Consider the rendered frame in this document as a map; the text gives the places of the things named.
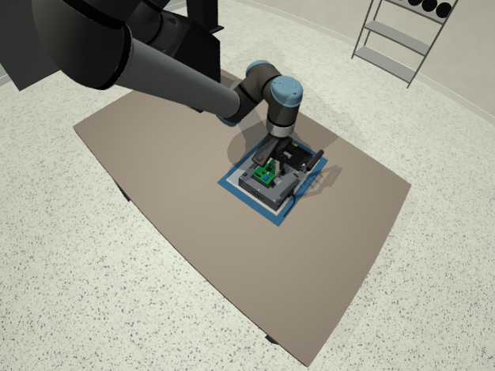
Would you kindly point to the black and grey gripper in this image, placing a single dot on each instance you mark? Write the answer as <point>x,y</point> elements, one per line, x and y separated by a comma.
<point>277,155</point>

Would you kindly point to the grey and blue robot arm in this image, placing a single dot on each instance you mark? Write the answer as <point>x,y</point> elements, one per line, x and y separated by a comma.
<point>100,53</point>

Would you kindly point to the green circuit board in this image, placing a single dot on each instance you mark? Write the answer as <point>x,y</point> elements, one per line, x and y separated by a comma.
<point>265,174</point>

